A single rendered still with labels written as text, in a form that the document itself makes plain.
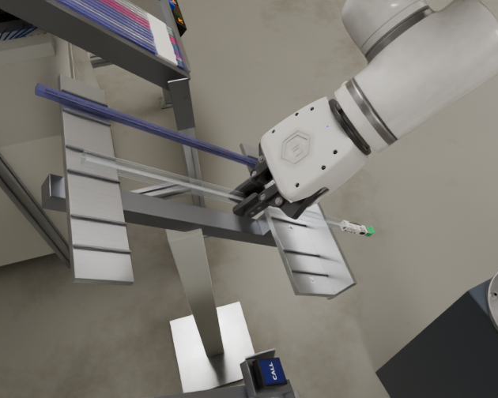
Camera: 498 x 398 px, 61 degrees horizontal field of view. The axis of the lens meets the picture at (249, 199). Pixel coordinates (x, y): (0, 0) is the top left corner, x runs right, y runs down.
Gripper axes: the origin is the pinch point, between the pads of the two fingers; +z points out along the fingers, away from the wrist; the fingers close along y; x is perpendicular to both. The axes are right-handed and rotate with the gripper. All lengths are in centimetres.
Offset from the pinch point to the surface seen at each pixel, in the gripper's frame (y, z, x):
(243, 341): -10, 61, 78
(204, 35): -176, 42, 95
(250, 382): 17.3, 16.6, 12.9
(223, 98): -125, 44, 93
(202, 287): -8.0, 32.6, 27.8
